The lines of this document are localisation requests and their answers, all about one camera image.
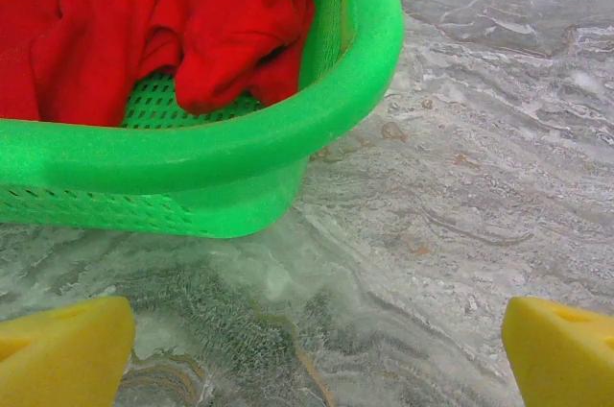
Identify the green plastic basket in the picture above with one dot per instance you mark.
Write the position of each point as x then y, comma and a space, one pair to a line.
192, 167

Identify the red t-shirt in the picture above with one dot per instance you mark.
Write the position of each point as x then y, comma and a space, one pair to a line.
120, 28

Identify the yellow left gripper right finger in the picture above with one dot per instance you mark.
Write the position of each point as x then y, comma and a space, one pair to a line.
566, 359

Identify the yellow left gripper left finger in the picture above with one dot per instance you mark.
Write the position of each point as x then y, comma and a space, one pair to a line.
62, 354

